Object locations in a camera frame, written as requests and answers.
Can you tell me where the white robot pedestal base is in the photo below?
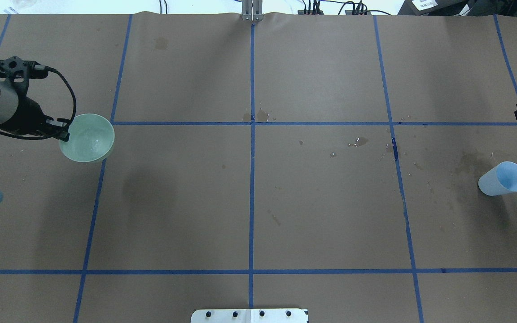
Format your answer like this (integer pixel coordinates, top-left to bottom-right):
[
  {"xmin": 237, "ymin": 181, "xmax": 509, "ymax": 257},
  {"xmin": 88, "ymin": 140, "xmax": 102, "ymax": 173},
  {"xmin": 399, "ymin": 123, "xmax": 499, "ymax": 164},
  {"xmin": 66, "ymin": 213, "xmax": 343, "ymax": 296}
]
[{"xmin": 190, "ymin": 308, "xmax": 309, "ymax": 323}]

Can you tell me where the pale green ceramic bowl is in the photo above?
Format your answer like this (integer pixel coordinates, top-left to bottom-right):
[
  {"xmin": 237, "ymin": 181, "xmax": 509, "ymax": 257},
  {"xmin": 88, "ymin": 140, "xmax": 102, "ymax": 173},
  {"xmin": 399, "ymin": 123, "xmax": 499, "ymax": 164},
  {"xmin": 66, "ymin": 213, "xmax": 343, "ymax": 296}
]
[{"xmin": 59, "ymin": 113, "xmax": 115, "ymax": 163}]

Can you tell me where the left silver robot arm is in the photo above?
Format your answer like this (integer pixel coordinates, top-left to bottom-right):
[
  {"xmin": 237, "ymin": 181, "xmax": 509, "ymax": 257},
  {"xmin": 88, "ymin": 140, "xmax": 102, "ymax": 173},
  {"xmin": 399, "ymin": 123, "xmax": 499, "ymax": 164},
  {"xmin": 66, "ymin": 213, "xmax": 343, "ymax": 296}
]
[{"xmin": 0, "ymin": 64, "xmax": 76, "ymax": 142}]

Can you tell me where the aluminium frame post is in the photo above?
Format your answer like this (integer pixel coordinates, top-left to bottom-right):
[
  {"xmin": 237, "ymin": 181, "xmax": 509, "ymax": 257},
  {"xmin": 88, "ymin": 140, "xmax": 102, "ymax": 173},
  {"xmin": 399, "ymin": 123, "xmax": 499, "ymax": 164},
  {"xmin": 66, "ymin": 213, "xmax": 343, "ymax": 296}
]
[{"xmin": 239, "ymin": 0, "xmax": 264, "ymax": 22}]

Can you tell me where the light blue plastic cup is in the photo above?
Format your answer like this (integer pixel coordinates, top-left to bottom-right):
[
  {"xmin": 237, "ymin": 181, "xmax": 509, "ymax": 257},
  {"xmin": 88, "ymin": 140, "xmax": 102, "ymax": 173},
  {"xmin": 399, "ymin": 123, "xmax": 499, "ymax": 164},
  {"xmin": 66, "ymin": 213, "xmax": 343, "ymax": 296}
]
[{"xmin": 478, "ymin": 161, "xmax": 517, "ymax": 196}]

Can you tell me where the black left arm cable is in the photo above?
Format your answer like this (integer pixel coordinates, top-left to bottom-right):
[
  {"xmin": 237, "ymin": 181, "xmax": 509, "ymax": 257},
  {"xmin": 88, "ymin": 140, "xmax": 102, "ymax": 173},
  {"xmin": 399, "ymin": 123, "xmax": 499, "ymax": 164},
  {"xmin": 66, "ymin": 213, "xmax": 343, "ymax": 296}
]
[{"xmin": 0, "ymin": 65, "xmax": 78, "ymax": 141}]

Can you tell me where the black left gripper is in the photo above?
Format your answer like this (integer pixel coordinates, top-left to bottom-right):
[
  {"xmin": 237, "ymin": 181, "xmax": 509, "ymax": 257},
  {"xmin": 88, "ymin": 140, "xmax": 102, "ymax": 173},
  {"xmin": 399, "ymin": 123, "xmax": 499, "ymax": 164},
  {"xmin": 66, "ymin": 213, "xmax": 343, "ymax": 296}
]
[{"xmin": 9, "ymin": 96, "xmax": 73, "ymax": 142}]

